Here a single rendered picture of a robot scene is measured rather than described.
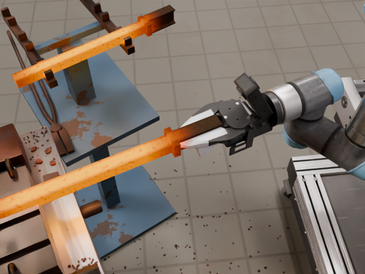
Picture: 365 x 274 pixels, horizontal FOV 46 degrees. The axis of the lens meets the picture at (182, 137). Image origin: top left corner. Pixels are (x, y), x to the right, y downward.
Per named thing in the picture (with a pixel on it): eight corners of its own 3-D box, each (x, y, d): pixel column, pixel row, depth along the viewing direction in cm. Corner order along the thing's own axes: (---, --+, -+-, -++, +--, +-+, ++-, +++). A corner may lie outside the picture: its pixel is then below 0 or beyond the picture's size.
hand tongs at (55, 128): (6, 32, 149) (5, 29, 148) (18, 29, 150) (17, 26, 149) (60, 157, 117) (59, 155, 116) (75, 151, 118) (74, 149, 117)
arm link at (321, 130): (314, 165, 96) (327, 136, 87) (273, 138, 100) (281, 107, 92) (333, 144, 99) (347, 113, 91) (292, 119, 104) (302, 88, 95)
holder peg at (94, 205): (99, 203, 87) (97, 196, 85) (104, 213, 86) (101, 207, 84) (80, 210, 86) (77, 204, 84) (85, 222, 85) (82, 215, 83)
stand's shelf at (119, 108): (98, 46, 148) (96, 41, 146) (159, 119, 127) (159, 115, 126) (14, 81, 137) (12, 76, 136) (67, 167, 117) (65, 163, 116)
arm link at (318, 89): (340, 110, 91) (352, 82, 84) (297, 128, 88) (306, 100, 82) (317, 86, 95) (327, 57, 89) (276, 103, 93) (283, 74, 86)
